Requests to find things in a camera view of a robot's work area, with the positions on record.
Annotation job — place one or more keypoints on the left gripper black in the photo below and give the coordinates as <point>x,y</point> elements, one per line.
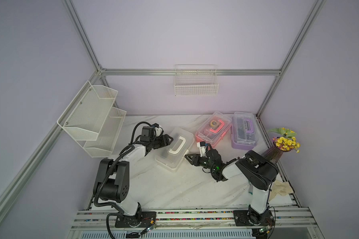
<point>165,142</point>

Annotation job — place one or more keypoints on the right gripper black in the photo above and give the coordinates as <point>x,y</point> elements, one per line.
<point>195,159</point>

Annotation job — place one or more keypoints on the white toolbox clear lid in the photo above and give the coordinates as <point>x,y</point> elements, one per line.
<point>170,157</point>

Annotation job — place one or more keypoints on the pink toolbox clear lid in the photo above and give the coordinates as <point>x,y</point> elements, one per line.
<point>214,135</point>

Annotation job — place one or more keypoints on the purple toolbox clear lid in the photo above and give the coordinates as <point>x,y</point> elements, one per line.
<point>244,133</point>

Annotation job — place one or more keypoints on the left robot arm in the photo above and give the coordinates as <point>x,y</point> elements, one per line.
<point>112,181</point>

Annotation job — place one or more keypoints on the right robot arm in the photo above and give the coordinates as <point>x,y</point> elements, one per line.
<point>257,170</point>

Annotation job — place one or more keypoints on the yellow tape measure pink box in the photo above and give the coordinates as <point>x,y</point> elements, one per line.
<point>213,123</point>

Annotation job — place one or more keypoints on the white two-tier mesh shelf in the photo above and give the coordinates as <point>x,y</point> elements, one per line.
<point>93,121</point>

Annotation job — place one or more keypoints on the yellow flowers in vase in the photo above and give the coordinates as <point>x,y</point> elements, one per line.
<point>285,142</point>

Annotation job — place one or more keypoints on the white green work glove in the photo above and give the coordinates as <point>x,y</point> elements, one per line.
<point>278,188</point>

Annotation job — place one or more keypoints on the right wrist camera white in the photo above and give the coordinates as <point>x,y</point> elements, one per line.
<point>203,148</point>

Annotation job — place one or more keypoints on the white wire wall basket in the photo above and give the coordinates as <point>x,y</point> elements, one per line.
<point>196,80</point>

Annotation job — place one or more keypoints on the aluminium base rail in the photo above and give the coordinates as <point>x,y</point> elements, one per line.
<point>285,223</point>

